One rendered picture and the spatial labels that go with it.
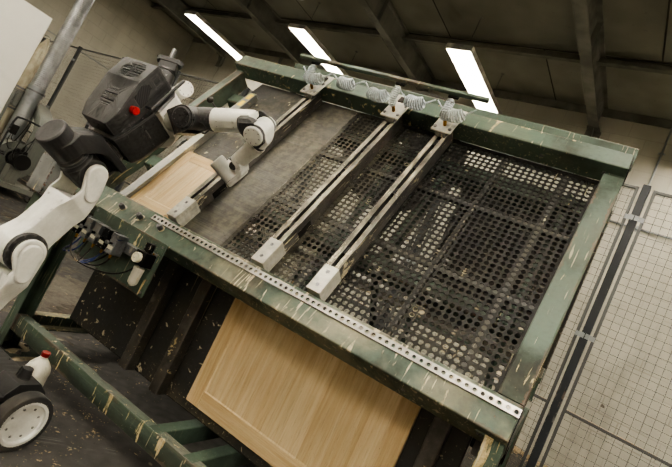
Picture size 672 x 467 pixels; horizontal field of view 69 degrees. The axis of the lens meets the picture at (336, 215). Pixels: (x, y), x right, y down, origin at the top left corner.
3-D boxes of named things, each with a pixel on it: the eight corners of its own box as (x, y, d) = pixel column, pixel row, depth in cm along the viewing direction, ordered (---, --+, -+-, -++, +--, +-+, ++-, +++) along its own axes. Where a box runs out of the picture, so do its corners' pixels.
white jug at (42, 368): (5, 391, 199) (29, 345, 201) (28, 390, 208) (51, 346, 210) (18, 403, 195) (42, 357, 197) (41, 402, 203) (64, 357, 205)
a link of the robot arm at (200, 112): (205, 106, 180) (173, 104, 184) (204, 131, 181) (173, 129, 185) (222, 108, 191) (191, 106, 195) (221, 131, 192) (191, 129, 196)
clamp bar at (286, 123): (169, 222, 221) (148, 183, 204) (322, 90, 283) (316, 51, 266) (183, 230, 217) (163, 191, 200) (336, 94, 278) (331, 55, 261)
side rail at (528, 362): (493, 407, 153) (497, 392, 145) (597, 191, 210) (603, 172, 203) (518, 421, 149) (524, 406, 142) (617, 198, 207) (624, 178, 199)
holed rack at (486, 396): (150, 219, 218) (150, 218, 217) (155, 214, 219) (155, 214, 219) (518, 419, 139) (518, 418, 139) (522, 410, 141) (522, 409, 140)
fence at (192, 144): (122, 198, 238) (119, 193, 235) (252, 98, 287) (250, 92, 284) (129, 202, 235) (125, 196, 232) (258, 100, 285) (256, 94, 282)
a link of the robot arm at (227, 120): (274, 105, 183) (221, 103, 190) (259, 116, 173) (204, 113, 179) (277, 134, 189) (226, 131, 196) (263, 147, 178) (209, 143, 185)
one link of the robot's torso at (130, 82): (107, 124, 166) (179, 62, 181) (54, 101, 182) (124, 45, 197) (150, 181, 189) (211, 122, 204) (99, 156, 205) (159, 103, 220)
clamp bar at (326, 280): (305, 295, 184) (293, 255, 167) (447, 124, 246) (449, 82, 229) (326, 307, 180) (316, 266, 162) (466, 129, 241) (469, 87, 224)
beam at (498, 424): (78, 205, 248) (67, 190, 240) (98, 191, 254) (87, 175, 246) (504, 457, 143) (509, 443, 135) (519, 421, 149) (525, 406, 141)
